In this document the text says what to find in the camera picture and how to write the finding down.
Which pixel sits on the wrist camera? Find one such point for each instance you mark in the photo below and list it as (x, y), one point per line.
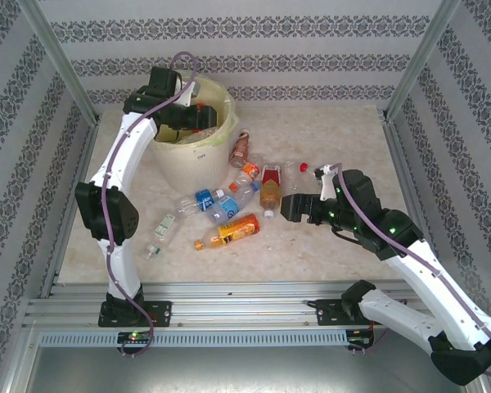
(188, 96)
(326, 184)

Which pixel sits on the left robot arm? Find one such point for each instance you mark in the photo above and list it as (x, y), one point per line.
(122, 155)

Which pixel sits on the aluminium side rail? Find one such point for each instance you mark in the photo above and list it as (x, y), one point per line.
(77, 180)
(401, 163)

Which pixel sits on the small circuit board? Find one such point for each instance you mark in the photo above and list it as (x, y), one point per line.
(135, 337)
(360, 337)

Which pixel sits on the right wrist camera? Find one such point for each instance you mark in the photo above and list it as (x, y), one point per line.
(326, 184)

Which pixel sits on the tea bottle red gold label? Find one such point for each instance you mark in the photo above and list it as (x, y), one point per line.
(270, 188)

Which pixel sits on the clear bottle red cap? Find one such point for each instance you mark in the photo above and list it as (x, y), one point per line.
(196, 131)

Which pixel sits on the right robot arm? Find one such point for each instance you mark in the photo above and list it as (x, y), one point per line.
(433, 278)

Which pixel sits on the cream plastic bin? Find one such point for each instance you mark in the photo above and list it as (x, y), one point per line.
(196, 168)

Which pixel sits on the aluminium mounting rail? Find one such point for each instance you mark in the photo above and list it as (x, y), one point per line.
(245, 305)

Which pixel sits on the orange juice bottle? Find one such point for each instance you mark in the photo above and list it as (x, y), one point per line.
(237, 230)

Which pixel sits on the brown coffee bottle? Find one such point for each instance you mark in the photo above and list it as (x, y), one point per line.
(239, 149)

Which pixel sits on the grey metal panel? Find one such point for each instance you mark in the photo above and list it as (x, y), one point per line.
(245, 372)

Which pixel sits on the aluminium frame post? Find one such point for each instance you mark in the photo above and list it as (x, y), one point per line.
(60, 61)
(420, 61)

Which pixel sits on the small bottle white green label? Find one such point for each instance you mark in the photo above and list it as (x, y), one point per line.
(165, 227)

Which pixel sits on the clear unlabelled bottle white cap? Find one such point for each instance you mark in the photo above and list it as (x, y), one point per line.
(292, 180)

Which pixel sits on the clear bottle light blue label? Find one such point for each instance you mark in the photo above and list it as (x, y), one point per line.
(229, 206)

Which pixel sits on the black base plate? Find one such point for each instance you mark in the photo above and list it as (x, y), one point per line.
(161, 313)
(327, 313)

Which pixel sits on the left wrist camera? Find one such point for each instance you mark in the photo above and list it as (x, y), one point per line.
(188, 96)

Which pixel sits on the bin with plastic liner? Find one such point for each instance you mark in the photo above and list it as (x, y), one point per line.
(229, 118)

